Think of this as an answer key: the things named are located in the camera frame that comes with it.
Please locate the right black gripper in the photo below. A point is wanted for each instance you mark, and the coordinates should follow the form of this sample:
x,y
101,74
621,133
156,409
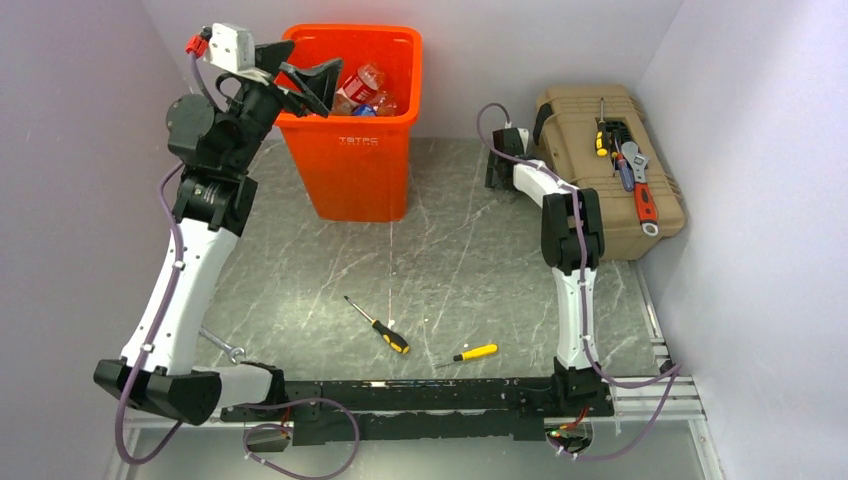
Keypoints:
x,y
491,178

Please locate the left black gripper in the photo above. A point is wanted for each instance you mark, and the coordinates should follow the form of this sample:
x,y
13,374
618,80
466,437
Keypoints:
x,y
316,88

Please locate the red label water bottle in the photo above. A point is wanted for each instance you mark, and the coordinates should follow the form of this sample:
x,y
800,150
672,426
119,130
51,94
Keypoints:
x,y
361,86

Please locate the blue cap bottle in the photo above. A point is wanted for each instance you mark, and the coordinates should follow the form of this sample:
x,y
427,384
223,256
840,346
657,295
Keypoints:
x,y
365,110

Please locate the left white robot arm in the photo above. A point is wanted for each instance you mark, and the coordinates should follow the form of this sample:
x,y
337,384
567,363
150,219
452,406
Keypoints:
x,y
156,370

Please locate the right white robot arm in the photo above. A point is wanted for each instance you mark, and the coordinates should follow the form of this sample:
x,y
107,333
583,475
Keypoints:
x,y
571,242

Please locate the orange plastic bin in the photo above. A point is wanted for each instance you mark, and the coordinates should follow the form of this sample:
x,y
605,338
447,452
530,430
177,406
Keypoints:
x,y
355,169

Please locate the tan plastic toolbox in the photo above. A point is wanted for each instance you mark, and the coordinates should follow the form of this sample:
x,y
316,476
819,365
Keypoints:
x,y
564,135

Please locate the yellow screwdriver on toolbox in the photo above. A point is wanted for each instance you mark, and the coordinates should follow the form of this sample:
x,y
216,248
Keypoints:
x,y
602,141

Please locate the blue red screwdriver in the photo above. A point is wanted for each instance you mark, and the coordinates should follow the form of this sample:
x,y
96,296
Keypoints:
x,y
625,173

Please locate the orange adjustable wrench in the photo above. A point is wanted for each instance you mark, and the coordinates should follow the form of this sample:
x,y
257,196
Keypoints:
x,y
644,203

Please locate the small yellow screwdriver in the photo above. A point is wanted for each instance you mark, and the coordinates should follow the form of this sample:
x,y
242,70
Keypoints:
x,y
472,354

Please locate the black yellow screwdriver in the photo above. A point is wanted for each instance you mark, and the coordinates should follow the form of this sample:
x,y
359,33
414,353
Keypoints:
x,y
391,337

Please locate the small silver wrench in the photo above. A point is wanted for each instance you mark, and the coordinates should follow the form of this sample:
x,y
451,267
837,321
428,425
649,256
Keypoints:
x,y
234,354

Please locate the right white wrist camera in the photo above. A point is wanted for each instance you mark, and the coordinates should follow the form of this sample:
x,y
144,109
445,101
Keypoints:
x,y
524,136

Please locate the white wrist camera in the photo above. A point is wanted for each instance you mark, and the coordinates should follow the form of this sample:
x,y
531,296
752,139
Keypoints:
x,y
524,136
230,48

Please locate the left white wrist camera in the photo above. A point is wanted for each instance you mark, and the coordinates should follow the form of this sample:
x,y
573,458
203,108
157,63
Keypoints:
x,y
230,48

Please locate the black base frame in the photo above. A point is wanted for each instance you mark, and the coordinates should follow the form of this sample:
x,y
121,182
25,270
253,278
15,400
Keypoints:
x,y
522,408

